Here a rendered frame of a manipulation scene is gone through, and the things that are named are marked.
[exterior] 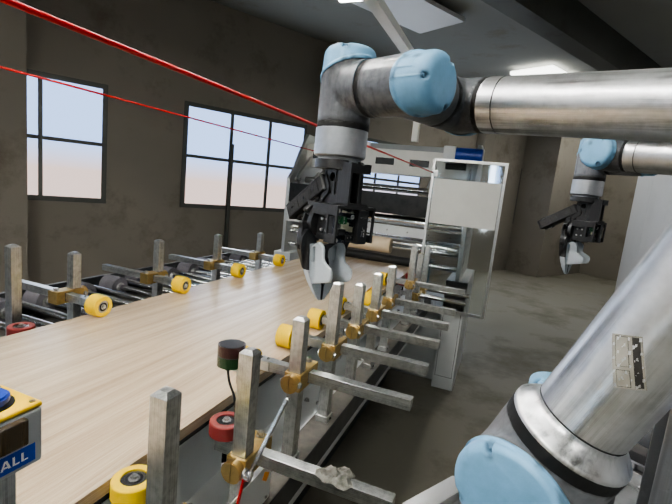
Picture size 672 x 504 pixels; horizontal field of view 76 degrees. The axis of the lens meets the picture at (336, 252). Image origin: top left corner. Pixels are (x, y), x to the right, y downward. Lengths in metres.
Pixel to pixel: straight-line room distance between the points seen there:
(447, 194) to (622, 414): 2.94
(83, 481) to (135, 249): 4.41
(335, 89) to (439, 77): 0.14
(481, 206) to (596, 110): 2.74
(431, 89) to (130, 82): 4.82
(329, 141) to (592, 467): 0.46
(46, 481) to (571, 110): 1.02
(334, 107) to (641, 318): 0.42
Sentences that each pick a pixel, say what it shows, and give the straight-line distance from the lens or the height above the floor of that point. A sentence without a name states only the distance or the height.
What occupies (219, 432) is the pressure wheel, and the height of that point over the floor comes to 0.90.
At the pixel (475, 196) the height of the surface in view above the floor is 1.50.
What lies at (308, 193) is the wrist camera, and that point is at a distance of 0.66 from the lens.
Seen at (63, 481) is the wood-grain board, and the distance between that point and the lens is 1.02.
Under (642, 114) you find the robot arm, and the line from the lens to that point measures 0.57.
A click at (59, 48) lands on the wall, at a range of 5.19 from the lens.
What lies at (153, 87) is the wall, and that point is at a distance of 5.31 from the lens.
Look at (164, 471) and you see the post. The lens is 0.83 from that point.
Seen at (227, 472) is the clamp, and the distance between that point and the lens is 1.08.
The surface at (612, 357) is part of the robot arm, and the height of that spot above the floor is 1.36.
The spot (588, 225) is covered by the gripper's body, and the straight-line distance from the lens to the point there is 1.29.
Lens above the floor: 1.48
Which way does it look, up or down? 9 degrees down
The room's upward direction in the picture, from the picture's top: 6 degrees clockwise
